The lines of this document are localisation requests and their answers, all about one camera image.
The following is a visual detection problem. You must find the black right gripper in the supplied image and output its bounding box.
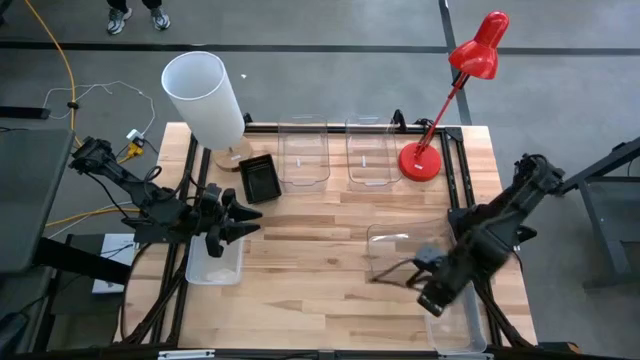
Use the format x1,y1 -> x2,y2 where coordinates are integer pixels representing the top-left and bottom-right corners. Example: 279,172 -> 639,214
370,243 -> 484,319

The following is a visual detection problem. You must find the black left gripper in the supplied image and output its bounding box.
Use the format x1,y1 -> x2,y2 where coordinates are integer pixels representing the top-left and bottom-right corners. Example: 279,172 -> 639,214
192,182 -> 264,259

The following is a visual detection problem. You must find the clear plastic basket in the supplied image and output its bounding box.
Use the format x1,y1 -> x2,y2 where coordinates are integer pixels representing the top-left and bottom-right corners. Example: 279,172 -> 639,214
277,113 -> 331,187
366,219 -> 459,285
344,113 -> 404,193

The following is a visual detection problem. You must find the white cylinder table lamp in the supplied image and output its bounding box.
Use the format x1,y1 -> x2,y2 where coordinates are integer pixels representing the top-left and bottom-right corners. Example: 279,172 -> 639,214
160,51 -> 254,173

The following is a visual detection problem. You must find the yellow plug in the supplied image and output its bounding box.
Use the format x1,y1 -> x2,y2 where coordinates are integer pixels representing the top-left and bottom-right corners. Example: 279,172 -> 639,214
119,143 -> 144,162

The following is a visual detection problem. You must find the black support beam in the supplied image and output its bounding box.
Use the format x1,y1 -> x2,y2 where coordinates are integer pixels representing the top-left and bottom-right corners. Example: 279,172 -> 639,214
34,237 -> 132,286

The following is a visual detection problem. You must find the orange and black object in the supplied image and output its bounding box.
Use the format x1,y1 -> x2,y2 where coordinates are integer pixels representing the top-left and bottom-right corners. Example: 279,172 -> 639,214
539,341 -> 584,355

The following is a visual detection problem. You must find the grey metal side table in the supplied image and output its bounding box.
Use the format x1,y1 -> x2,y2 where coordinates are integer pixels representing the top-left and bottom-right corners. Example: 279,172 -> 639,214
551,135 -> 640,289

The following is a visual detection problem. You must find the grey desk panel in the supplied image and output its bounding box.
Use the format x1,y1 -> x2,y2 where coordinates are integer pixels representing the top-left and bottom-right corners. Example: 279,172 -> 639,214
0,128 -> 76,274

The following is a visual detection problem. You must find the person's grey shoe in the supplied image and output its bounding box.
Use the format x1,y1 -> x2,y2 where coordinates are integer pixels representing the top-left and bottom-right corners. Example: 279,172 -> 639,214
106,6 -> 134,36
150,5 -> 171,31

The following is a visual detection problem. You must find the red desk lamp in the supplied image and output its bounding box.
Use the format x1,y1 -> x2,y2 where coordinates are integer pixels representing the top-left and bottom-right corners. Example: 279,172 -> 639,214
398,10 -> 510,182

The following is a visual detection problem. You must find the flat black floor bar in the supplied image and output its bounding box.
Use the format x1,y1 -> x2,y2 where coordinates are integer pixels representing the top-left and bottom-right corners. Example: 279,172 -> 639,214
0,105 -> 52,120

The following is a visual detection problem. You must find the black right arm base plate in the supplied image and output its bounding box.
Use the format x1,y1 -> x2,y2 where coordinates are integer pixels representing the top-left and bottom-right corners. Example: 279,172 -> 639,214
447,207 -> 521,249

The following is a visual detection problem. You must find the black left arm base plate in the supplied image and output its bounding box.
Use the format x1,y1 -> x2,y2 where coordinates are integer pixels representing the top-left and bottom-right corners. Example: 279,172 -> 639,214
133,218 -> 196,245

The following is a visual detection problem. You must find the black aluminium table frame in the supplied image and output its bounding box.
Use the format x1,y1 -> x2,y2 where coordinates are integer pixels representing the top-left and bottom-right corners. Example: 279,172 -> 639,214
119,122 -> 539,351

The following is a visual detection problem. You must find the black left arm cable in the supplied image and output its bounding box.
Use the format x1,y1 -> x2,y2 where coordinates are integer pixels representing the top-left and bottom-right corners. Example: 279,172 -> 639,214
143,165 -> 164,191

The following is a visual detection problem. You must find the thin white cable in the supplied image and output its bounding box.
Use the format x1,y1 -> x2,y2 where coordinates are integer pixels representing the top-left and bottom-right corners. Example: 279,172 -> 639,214
42,80 -> 156,136

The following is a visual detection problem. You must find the yellow floor cable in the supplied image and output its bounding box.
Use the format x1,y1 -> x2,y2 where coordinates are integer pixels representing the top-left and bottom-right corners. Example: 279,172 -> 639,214
22,0 -> 141,227

